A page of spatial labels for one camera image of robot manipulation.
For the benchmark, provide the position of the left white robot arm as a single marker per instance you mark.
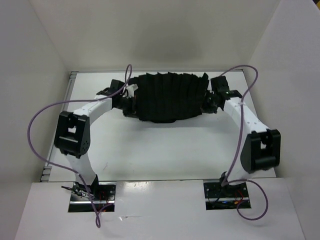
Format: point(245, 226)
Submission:
point(73, 132)

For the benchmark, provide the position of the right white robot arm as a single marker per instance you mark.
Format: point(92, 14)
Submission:
point(258, 147)

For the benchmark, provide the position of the black skirt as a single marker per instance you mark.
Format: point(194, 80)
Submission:
point(169, 97)

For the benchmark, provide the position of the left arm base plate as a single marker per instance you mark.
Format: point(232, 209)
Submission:
point(104, 199)

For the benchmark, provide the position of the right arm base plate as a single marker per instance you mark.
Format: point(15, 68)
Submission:
point(225, 198)

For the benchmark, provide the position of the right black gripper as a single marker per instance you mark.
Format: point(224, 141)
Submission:
point(205, 108)

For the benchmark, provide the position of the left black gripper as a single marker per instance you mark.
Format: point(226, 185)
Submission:
point(131, 111)

